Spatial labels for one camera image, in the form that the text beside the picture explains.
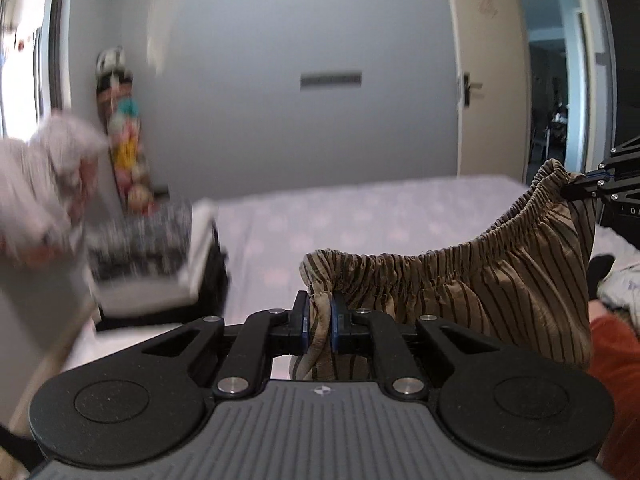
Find white grey garment pile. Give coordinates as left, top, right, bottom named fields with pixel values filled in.
left=598, top=262, right=639, bottom=334

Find brown striped trousers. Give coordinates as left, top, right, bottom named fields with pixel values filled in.
left=290, top=160, right=597, bottom=382

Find crumpled pink grey duvet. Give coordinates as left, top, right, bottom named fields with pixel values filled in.
left=1, top=112, right=108, bottom=268

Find black folded garment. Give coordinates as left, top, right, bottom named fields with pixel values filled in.
left=96, top=224, right=229, bottom=332

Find polka dot bed sheet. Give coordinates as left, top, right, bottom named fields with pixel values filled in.
left=66, top=176, right=525, bottom=367

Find white folded garment stack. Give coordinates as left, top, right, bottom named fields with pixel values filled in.
left=86, top=198, right=218, bottom=318

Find cream bedroom door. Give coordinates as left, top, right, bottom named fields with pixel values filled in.
left=450, top=0, right=530, bottom=182

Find plush toy hanging rack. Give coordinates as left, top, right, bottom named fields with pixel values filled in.
left=96, top=46, right=168, bottom=216

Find orange red trouser leg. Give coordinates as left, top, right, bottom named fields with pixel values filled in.
left=589, top=300, right=640, bottom=479

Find dark floral folded garment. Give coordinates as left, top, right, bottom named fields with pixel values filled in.
left=87, top=202, right=192, bottom=282

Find black sock foot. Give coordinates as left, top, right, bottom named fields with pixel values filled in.
left=586, top=254, right=615, bottom=301

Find black door handle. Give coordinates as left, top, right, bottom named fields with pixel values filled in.
left=462, top=72, right=483, bottom=107

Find grey wall plate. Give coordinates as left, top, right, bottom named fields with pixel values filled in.
left=299, top=72, right=362, bottom=90

